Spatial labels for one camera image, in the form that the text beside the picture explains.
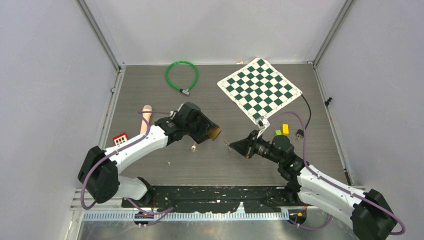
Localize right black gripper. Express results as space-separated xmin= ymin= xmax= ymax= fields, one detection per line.
xmin=229 ymin=130 xmax=283 ymax=165

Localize silver padlock key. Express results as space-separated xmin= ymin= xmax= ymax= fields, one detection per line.
xmin=224 ymin=141 xmax=232 ymax=152

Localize brass padlock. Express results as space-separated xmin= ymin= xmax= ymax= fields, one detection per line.
xmin=206 ymin=127 xmax=222 ymax=141

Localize small silver keys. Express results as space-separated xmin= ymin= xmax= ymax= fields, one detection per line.
xmin=190 ymin=143 xmax=198 ymax=153

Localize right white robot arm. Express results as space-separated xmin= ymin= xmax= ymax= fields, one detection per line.
xmin=229 ymin=130 xmax=400 ymax=240

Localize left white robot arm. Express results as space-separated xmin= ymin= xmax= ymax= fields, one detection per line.
xmin=77 ymin=102 xmax=221 ymax=207

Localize yellow block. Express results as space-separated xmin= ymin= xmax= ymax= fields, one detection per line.
xmin=281 ymin=123 xmax=290 ymax=136

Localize beige toy microphone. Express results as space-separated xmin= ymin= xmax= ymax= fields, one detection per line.
xmin=139 ymin=105 xmax=153 ymax=134

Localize green white chessboard mat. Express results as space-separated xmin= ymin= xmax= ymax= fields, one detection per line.
xmin=217 ymin=57 xmax=303 ymax=124

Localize red white toy calculator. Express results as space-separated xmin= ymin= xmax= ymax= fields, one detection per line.
xmin=112 ymin=132 xmax=130 ymax=146

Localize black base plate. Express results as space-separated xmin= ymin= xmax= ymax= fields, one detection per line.
xmin=135 ymin=185 xmax=307 ymax=214

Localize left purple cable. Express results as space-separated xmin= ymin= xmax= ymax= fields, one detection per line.
xmin=80 ymin=110 xmax=175 ymax=226

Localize black wall knob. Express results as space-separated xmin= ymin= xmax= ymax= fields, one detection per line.
xmin=324 ymin=97 xmax=333 ymax=107

